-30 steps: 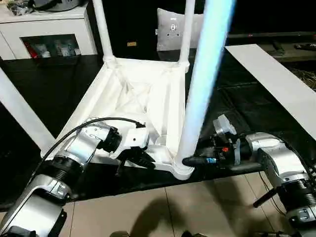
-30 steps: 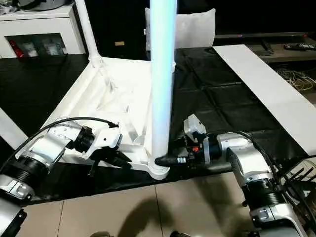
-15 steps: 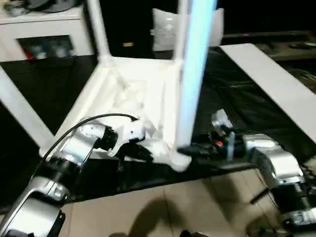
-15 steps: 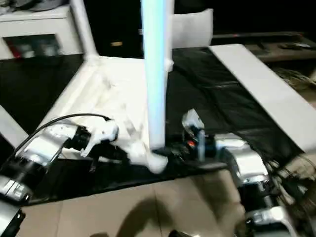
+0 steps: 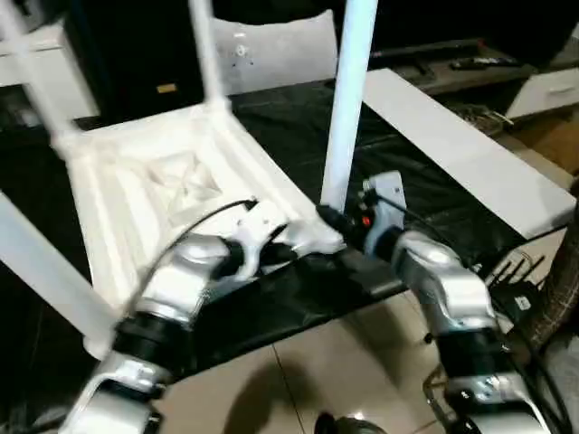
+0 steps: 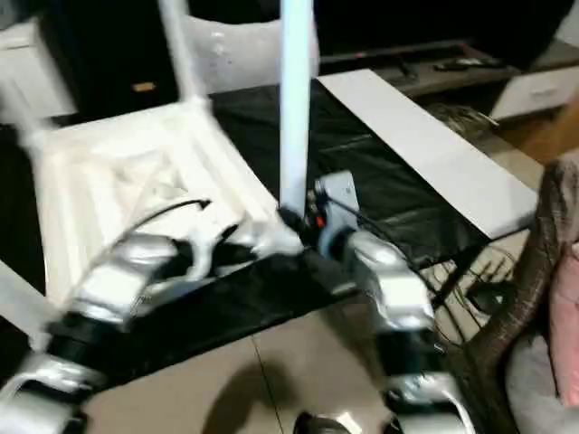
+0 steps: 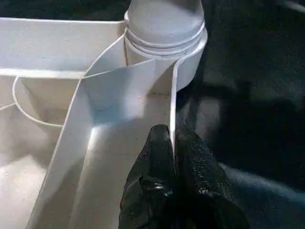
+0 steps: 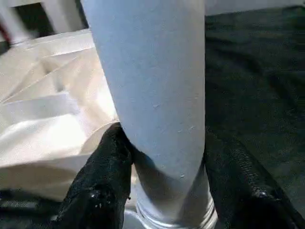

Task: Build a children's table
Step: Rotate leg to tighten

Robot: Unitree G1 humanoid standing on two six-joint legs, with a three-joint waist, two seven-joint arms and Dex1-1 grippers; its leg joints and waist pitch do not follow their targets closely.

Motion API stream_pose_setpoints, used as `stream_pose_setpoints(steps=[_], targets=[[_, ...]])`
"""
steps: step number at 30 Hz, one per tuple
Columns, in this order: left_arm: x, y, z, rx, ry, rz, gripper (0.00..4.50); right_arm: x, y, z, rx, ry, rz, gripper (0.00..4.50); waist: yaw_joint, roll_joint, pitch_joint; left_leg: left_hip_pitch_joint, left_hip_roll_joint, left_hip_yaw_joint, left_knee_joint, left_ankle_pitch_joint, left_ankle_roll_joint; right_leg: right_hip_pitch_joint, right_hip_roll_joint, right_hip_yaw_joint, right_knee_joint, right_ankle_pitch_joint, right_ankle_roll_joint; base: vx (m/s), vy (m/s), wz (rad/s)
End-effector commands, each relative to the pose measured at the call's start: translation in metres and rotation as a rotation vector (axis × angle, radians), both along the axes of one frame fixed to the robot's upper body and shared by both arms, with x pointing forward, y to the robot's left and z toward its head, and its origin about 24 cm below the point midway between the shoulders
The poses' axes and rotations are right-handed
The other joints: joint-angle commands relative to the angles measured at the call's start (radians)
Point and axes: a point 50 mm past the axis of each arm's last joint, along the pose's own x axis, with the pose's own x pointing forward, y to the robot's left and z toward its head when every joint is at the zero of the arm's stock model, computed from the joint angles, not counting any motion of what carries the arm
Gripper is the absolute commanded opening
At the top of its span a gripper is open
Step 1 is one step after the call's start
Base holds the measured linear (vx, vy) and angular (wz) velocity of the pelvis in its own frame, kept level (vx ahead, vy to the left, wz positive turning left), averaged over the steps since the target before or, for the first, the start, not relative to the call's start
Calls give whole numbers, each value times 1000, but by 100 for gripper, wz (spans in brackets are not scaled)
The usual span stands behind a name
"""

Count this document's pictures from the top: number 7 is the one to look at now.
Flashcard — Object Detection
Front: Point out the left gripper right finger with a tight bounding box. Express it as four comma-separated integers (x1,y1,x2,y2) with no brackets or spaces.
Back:
176,130,251,229

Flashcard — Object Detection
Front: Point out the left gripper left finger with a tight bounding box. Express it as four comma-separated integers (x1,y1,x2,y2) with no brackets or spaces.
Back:
119,124,178,229

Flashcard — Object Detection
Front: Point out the white plastic table leg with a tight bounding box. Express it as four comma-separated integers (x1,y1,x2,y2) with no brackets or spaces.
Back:
123,0,207,54

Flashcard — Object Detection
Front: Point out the white plastic table top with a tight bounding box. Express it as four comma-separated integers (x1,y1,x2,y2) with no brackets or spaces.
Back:
0,11,208,229

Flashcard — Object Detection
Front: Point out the black mat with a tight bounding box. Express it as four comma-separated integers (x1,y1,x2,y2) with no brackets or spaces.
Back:
0,0,305,229

